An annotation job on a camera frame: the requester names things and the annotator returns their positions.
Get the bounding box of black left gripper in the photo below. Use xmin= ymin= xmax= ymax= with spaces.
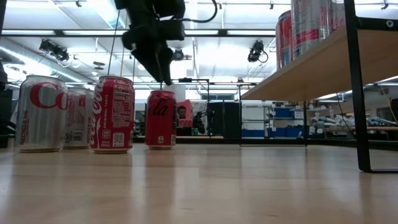
xmin=121 ymin=18 xmax=187 ymax=86

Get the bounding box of red can with black lettering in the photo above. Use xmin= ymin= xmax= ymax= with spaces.
xmin=144 ymin=89 xmax=178 ymax=151

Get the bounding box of red Coca-Cola original can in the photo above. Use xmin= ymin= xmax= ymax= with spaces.
xmin=90 ymin=75 xmax=136 ymax=154

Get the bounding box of silver Diet Coke can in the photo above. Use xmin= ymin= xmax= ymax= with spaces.
xmin=14 ymin=74 xmax=68 ymax=153
xmin=63 ymin=86 xmax=95 ymax=149

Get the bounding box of red soda can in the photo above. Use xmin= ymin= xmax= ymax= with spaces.
xmin=275 ymin=9 xmax=295 ymax=72

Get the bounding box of white cylinder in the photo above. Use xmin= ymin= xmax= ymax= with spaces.
xmin=170 ymin=83 xmax=187 ymax=101

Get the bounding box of person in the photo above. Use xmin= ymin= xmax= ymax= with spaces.
xmin=176 ymin=99 xmax=195 ymax=129

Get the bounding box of black overhead crossbar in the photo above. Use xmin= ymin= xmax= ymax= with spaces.
xmin=0 ymin=28 xmax=277 ymax=38

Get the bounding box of black cabinet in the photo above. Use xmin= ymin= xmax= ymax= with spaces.
xmin=206 ymin=101 xmax=241 ymax=138

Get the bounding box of blue storage bin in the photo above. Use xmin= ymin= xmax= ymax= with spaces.
xmin=267 ymin=126 xmax=304 ymax=138
xmin=274 ymin=107 xmax=294 ymax=118
xmin=241 ymin=129 xmax=266 ymax=138

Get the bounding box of cluttered background workbench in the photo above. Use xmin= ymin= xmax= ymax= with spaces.
xmin=310 ymin=114 xmax=398 ymax=133

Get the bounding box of round black overhead camera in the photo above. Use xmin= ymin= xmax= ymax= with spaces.
xmin=172 ymin=48 xmax=185 ymax=62

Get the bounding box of black background metal frame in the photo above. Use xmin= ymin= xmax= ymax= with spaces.
xmin=172 ymin=77 xmax=210 ymax=138

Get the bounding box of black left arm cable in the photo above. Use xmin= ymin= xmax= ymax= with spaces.
xmin=182 ymin=0 xmax=218 ymax=24

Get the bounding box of wooden shelf with black frame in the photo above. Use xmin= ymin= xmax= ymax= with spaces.
xmin=238 ymin=0 xmax=398 ymax=174

